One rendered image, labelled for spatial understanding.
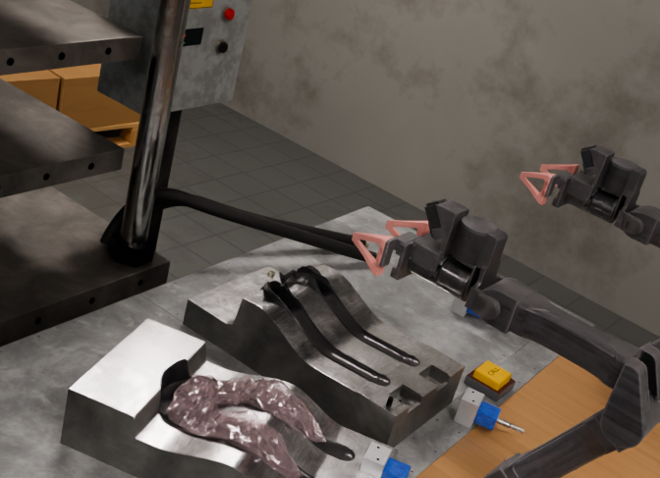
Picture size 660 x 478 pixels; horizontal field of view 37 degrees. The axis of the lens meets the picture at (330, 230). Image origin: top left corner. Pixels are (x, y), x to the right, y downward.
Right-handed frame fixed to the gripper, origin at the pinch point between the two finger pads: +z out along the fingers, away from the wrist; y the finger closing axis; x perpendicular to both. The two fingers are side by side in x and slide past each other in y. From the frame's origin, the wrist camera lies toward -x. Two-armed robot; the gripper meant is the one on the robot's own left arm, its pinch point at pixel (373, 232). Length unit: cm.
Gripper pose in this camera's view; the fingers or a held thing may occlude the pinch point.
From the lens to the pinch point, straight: 161.7
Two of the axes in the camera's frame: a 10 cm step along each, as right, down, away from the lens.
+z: -7.6, -4.3, 4.8
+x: -2.3, 8.8, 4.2
